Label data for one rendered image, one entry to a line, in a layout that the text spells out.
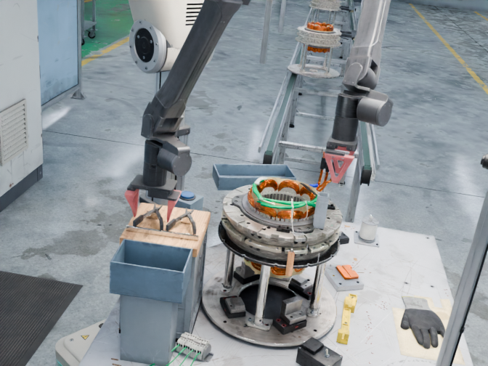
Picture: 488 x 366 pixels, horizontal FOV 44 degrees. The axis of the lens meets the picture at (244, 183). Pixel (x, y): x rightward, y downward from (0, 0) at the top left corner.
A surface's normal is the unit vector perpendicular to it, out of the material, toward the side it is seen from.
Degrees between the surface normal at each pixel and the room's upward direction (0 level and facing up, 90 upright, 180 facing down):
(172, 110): 115
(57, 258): 0
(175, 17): 90
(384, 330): 0
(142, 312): 90
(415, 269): 0
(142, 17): 109
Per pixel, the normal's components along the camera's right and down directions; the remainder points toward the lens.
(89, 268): 0.10, -0.91
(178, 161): 0.70, 0.35
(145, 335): -0.11, 0.40
